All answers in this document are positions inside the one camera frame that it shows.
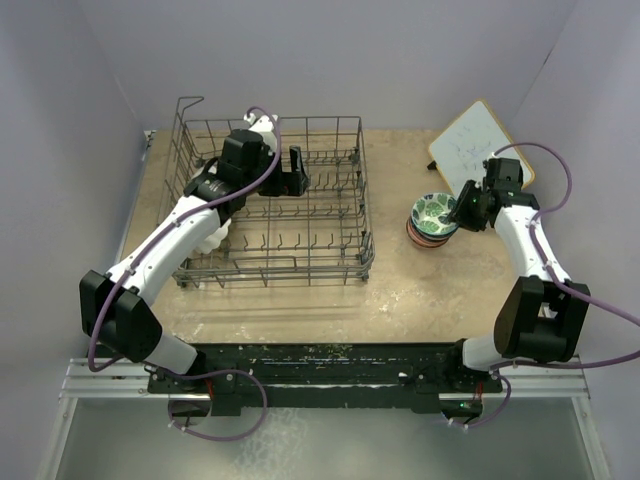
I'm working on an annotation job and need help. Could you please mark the green leaf patterned bowl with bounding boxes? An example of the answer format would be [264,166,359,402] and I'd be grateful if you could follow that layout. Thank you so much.
[410,192,459,238]

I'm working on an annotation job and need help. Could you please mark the orange red patterned bowl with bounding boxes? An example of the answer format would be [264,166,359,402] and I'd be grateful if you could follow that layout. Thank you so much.
[406,223,448,249]

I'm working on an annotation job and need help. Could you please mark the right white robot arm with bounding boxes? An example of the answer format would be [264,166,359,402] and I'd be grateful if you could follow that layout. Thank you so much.
[444,158,590,391]

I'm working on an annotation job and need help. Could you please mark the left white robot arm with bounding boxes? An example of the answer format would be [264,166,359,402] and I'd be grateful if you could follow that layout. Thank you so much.
[79,128,309,392]

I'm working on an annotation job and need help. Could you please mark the white fluted bowl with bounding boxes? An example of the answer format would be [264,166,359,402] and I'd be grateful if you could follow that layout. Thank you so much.
[193,219,232,255]

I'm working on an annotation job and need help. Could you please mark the small whiteboard yellow frame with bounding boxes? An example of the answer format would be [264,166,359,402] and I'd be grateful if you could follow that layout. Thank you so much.
[428,99,514,196]

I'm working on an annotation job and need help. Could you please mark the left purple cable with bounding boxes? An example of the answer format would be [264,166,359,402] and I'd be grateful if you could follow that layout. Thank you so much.
[87,104,281,441]

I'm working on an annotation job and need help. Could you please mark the grey wire dish rack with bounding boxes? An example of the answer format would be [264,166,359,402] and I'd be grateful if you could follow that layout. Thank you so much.
[173,115,375,287]

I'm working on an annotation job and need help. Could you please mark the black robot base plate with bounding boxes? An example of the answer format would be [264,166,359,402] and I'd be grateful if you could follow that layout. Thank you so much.
[148,342,502,416]

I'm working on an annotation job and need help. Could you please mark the aluminium rail frame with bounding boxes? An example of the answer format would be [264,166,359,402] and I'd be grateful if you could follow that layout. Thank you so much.
[38,359,611,479]

